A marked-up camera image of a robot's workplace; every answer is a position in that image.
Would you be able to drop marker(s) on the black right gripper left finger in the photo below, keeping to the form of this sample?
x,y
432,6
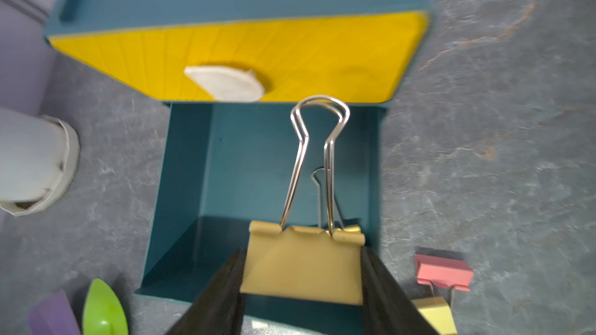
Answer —
x,y
220,307

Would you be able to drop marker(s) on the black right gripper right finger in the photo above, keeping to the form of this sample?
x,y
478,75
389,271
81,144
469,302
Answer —
x,y
386,308

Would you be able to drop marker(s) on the yellow binder clip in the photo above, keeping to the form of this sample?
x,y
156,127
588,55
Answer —
x,y
338,218
438,313
302,262

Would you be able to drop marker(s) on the teal drawer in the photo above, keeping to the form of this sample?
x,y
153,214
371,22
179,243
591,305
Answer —
x,y
226,165

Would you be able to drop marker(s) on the pink binder clip top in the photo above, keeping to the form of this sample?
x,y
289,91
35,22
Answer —
x,y
442,272

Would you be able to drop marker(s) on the green toy shovel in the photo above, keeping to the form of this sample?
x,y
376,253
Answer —
x,y
103,313

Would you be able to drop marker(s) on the purple block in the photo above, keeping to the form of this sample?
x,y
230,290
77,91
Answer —
x,y
54,316

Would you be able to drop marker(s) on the potted green plant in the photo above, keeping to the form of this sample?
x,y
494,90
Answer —
x,y
39,159

